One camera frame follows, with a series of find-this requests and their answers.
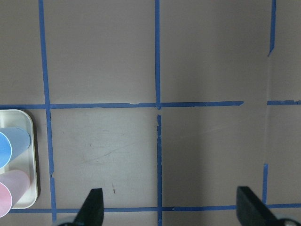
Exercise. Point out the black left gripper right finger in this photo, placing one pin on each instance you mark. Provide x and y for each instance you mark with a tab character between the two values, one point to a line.
251	211

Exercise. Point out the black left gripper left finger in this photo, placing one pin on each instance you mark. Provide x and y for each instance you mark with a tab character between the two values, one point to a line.
92	210

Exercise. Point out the pink plastic cup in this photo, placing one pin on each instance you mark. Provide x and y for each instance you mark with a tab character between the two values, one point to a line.
13	185

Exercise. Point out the blue plastic cup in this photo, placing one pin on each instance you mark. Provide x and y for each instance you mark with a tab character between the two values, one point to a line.
13	142

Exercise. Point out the cream plastic tray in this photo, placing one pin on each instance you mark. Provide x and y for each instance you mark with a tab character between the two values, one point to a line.
25	161

